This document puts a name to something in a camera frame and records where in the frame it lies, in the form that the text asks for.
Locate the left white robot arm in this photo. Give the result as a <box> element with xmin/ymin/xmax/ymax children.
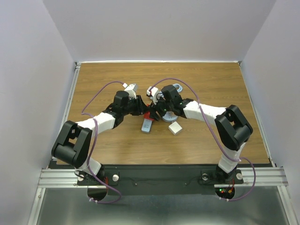
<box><xmin>51</xmin><ymin>90</ymin><xmax>148</xmax><ymax>185</ymax></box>

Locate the round blue socket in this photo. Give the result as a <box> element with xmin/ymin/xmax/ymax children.
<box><xmin>162</xmin><ymin>112</ymin><xmax>178</xmax><ymax>123</ymax></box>

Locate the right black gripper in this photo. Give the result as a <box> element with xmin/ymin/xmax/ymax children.
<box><xmin>147</xmin><ymin>94</ymin><xmax>173</xmax><ymax>121</ymax></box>

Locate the white cube charger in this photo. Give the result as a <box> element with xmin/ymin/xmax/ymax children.
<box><xmin>168</xmin><ymin>122</ymin><xmax>182</xmax><ymax>135</ymax></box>

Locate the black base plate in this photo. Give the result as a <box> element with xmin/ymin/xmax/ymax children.
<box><xmin>78</xmin><ymin>164</ymin><xmax>246</xmax><ymax>198</ymax></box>

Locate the aluminium rail frame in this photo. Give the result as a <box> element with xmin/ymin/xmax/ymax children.
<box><xmin>28</xmin><ymin>62</ymin><xmax>81</xmax><ymax>225</ymax></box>

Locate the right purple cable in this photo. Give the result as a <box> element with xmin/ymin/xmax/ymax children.
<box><xmin>150</xmin><ymin>78</ymin><xmax>256</xmax><ymax>202</ymax></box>

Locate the blue power strip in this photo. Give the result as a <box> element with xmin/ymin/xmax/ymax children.
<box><xmin>141</xmin><ymin>119</ymin><xmax>153</xmax><ymax>134</ymax></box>

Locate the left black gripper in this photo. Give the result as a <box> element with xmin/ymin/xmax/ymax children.
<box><xmin>122</xmin><ymin>96</ymin><xmax>148</xmax><ymax>117</ymax></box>

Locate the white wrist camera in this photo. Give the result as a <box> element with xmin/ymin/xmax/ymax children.
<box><xmin>146</xmin><ymin>86</ymin><xmax>162</xmax><ymax>104</ymax></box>
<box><xmin>122</xmin><ymin>83</ymin><xmax>138</xmax><ymax>98</ymax></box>

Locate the purple cable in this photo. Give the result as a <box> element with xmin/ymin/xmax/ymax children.
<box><xmin>150</xmin><ymin>78</ymin><xmax>256</xmax><ymax>202</ymax></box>
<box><xmin>81</xmin><ymin>81</ymin><xmax>122</xmax><ymax>204</ymax></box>

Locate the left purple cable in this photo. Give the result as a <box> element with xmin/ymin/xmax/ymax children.
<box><xmin>81</xmin><ymin>81</ymin><xmax>122</xmax><ymax>204</ymax></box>

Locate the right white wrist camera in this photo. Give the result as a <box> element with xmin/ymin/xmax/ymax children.
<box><xmin>146</xmin><ymin>86</ymin><xmax>162</xmax><ymax>104</ymax></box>

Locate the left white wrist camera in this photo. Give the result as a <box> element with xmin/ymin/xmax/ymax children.
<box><xmin>122</xmin><ymin>83</ymin><xmax>138</xmax><ymax>98</ymax></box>

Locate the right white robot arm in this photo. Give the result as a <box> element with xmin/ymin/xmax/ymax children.
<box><xmin>146</xmin><ymin>85</ymin><xmax>253</xmax><ymax>183</ymax></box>

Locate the red cube socket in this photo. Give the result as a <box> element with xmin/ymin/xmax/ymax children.
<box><xmin>143</xmin><ymin>112</ymin><xmax>154</xmax><ymax>121</ymax></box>

